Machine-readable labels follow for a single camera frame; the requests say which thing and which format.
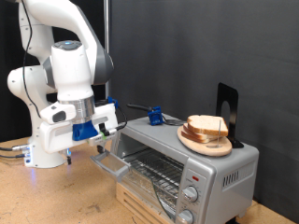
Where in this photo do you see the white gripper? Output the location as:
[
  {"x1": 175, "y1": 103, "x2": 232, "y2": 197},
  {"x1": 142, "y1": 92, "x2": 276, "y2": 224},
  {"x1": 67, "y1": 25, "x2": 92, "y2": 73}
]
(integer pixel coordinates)
[{"x1": 39, "y1": 102, "x2": 120, "y2": 166}]

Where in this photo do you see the glass oven door with handle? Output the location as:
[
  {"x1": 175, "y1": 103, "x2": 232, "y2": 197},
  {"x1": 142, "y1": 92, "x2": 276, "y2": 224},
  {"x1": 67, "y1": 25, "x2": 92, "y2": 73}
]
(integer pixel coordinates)
[{"x1": 90, "y1": 133, "x2": 180, "y2": 222}]

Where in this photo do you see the metal spatula with blue block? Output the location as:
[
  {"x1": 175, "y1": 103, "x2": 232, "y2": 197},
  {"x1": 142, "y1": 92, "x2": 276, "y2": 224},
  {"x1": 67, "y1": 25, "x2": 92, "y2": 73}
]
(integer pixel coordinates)
[{"x1": 126, "y1": 103, "x2": 187, "y2": 127}]

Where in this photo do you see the silver oven knob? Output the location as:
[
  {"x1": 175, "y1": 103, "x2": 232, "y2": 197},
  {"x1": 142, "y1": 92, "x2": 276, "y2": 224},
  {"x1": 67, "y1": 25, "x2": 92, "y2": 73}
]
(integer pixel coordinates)
[
  {"x1": 178, "y1": 209, "x2": 194, "y2": 224},
  {"x1": 181, "y1": 186, "x2": 199, "y2": 203}
]

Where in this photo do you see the silver toaster oven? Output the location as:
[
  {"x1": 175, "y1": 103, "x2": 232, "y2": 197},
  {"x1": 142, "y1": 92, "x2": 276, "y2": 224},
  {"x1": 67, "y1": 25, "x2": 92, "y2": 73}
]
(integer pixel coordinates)
[{"x1": 110, "y1": 113, "x2": 261, "y2": 224}]

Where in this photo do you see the black curtain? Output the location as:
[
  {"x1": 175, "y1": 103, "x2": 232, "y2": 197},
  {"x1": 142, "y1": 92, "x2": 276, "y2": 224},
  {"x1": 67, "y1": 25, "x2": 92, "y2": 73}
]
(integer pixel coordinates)
[{"x1": 0, "y1": 0, "x2": 108, "y2": 144}]

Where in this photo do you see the round wooden board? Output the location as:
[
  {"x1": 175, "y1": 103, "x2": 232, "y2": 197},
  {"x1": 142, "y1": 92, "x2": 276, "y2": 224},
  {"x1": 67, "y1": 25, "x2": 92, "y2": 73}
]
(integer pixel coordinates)
[{"x1": 177, "y1": 125, "x2": 234, "y2": 158}]

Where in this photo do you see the thin metal pin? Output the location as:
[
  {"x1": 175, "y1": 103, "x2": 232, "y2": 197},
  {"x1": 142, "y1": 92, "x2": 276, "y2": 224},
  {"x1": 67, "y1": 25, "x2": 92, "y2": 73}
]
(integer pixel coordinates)
[{"x1": 216, "y1": 119, "x2": 222, "y2": 148}]

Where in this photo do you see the vertical metal pole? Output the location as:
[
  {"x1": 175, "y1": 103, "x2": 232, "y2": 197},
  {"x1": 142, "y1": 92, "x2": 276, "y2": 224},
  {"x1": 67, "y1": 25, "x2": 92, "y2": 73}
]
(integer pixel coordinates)
[{"x1": 103, "y1": 0, "x2": 111, "y2": 100}]

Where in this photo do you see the black metal bookend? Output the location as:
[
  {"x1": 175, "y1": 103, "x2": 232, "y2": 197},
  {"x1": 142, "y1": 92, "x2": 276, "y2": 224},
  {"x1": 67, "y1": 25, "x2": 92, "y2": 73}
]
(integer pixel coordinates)
[{"x1": 215, "y1": 82, "x2": 245, "y2": 149}]

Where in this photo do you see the white wrist camera blue mount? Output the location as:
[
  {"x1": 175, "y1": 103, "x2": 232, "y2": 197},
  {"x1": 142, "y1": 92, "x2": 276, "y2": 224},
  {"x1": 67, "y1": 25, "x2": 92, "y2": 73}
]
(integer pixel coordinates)
[{"x1": 72, "y1": 120, "x2": 120, "y2": 147}]

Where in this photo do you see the black base cable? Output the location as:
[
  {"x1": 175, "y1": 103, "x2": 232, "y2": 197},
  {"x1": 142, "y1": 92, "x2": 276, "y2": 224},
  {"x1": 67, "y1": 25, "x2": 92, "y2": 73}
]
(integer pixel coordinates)
[{"x1": 0, "y1": 152, "x2": 27, "y2": 160}]

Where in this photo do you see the black cable with metal connector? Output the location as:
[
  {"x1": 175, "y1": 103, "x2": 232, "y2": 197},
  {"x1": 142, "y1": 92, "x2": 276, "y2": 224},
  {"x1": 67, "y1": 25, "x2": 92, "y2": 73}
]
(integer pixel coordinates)
[{"x1": 0, "y1": 144, "x2": 31, "y2": 153}]

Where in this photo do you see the wire oven rack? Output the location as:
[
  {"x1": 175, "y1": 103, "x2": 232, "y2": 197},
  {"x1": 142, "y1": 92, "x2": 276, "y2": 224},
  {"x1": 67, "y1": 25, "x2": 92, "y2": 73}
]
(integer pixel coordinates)
[{"x1": 122, "y1": 147, "x2": 185, "y2": 206}]

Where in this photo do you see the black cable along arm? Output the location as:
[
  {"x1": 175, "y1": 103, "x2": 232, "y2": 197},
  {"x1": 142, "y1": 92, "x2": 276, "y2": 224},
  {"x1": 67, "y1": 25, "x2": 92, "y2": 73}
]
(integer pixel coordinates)
[{"x1": 20, "y1": 0, "x2": 129, "y2": 132}]

